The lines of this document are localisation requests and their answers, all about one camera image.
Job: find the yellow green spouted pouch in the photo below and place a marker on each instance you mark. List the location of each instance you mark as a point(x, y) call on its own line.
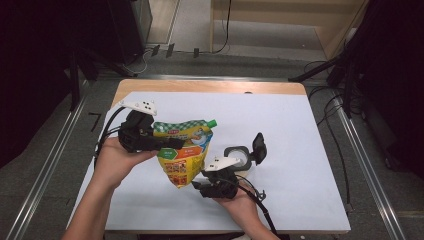
point(186, 163)

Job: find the person's left hand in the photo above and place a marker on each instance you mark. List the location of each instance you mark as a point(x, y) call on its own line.
point(113, 163)

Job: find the dark curtain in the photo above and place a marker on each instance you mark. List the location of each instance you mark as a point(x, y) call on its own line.
point(33, 66)
point(396, 83)

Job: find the small black floor block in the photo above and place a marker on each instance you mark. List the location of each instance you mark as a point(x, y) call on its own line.
point(196, 52)
point(155, 50)
point(170, 50)

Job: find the black stand legs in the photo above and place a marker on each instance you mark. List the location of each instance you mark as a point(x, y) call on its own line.
point(74, 86)
point(313, 70)

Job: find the light wooden partition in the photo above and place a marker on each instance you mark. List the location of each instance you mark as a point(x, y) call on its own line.
point(266, 8)

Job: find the white jar with black lid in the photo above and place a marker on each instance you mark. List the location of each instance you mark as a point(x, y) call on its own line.
point(259, 146)

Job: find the black cabinet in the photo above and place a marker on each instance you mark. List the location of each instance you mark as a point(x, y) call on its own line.
point(126, 30)

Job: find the person's right hand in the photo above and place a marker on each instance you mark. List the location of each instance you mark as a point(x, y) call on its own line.
point(241, 210)

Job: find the long metal floor rail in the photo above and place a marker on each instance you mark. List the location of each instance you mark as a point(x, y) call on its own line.
point(366, 170)
point(43, 180)

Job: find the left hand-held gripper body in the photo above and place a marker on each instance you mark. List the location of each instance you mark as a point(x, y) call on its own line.
point(135, 133)

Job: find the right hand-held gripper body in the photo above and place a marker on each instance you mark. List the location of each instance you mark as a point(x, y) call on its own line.
point(221, 185)

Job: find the white paper sheet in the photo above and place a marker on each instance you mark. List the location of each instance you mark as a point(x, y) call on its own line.
point(283, 200)

